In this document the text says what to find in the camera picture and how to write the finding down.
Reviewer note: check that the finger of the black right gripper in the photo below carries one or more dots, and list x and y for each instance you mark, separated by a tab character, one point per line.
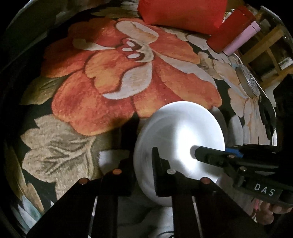
222	159

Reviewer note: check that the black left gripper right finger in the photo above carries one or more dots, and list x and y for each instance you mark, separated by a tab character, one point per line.
171	183

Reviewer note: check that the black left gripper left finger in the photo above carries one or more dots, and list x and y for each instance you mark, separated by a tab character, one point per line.
115	184

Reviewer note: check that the white plate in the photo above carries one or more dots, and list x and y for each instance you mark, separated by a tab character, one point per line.
177	130

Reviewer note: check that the right hand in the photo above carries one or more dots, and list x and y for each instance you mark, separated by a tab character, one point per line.
263	212

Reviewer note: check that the black slipper left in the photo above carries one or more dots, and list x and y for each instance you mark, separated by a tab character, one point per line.
268	115

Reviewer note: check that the round perforated metal tin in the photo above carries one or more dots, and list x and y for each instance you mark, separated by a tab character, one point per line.
247	81

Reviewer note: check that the wooden chair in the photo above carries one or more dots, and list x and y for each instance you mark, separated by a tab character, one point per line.
264	46

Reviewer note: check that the pink thermos bottle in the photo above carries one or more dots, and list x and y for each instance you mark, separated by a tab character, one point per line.
242	38

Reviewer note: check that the red cylinder bottle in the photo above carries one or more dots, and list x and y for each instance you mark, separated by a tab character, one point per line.
234	25

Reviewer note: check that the red bag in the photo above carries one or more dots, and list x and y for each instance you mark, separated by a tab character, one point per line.
203	16

